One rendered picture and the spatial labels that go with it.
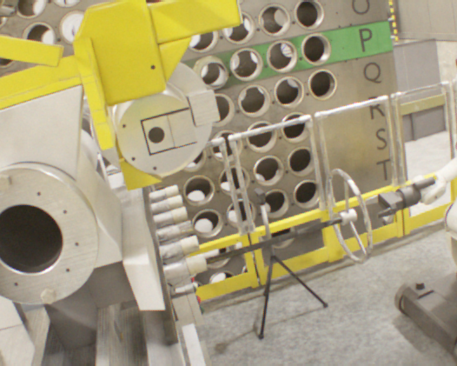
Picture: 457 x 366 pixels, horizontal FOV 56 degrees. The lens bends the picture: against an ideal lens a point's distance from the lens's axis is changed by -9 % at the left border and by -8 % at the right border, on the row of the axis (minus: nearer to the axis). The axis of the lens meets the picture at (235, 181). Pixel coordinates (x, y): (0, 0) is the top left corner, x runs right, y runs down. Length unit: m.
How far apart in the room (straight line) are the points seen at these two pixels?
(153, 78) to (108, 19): 0.19
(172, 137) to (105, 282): 0.41
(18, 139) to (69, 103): 0.14
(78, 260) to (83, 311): 0.23
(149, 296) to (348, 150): 3.05
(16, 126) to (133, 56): 0.33
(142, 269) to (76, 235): 0.18
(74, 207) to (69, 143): 0.15
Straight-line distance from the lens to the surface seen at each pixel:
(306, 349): 2.55
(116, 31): 1.17
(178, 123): 1.21
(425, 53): 12.24
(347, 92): 3.86
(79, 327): 1.25
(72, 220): 0.99
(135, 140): 1.23
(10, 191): 0.99
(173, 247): 1.87
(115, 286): 1.18
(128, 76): 1.17
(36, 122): 1.04
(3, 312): 1.50
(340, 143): 3.91
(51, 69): 1.03
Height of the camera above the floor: 1.68
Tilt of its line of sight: 19 degrees down
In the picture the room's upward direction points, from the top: 13 degrees counter-clockwise
